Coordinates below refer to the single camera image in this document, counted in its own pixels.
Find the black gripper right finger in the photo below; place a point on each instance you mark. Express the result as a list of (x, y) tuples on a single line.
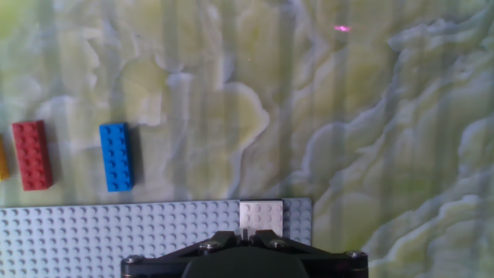
[(332, 264)]

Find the large grey Lego baseplate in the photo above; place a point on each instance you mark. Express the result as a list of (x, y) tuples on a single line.
[(96, 235)]

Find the green marble pattern mat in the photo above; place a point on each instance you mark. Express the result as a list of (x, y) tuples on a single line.
[(366, 116)]

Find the blue Lego brick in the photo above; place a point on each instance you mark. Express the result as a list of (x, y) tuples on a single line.
[(116, 157)]

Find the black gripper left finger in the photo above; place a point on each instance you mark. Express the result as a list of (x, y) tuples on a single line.
[(162, 264)]

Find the yellow Lego brick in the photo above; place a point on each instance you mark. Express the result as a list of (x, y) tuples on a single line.
[(3, 158)]

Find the white Lego plate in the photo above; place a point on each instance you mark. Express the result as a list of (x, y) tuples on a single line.
[(261, 216)]

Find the red Lego brick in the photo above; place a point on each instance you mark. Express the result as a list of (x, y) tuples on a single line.
[(31, 155)]

